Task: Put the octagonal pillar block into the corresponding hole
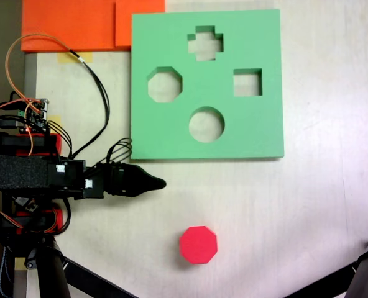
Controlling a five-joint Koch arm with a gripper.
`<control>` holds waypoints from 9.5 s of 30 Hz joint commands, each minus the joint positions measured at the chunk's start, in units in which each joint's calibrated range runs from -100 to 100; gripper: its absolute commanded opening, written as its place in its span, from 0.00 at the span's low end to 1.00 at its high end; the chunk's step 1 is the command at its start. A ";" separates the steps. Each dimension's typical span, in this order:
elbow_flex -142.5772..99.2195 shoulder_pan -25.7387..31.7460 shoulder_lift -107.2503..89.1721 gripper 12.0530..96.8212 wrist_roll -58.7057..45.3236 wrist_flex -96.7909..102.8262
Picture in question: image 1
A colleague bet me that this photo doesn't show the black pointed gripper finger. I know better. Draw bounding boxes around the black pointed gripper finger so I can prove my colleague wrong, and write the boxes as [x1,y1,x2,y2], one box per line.
[129,164,167,197]

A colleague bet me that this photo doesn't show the red octagonal pillar block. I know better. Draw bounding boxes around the red octagonal pillar block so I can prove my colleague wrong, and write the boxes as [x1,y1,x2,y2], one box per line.
[179,225,218,265]

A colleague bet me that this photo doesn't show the large orange foam block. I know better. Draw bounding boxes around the large orange foam block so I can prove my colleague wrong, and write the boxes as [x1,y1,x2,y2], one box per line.
[21,0,117,52]

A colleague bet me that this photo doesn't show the green shape sorting board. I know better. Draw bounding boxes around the green shape sorting board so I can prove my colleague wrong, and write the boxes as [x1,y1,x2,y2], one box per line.
[129,8,285,161]

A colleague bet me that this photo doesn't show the red base clamp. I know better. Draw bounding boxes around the red base clamp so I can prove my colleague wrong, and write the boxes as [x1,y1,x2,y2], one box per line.
[16,133,63,156]
[14,209,63,233]

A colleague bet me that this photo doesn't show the yellow masking tape piece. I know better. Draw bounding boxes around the yellow masking tape piece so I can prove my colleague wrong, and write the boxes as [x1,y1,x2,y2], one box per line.
[48,115,62,134]
[57,52,94,65]

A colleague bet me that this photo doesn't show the circuit board with green terminal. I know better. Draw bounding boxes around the circuit board with green terminal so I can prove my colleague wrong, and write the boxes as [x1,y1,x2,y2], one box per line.
[17,98,51,133]

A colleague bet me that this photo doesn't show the black gripper motor cable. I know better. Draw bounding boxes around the black gripper motor cable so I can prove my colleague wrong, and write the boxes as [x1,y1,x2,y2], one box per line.
[105,138,133,165]

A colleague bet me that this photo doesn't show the black arm motor cable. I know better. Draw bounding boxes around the black arm motor cable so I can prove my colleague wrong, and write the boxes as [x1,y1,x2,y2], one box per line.
[47,120,73,158]

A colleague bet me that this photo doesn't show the long black power cable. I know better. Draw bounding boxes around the long black power cable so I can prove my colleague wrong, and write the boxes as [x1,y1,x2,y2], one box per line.
[68,48,111,159]

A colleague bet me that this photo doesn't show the thin orange wire loop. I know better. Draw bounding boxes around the thin orange wire loop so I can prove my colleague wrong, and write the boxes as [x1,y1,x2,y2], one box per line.
[5,33,71,108]

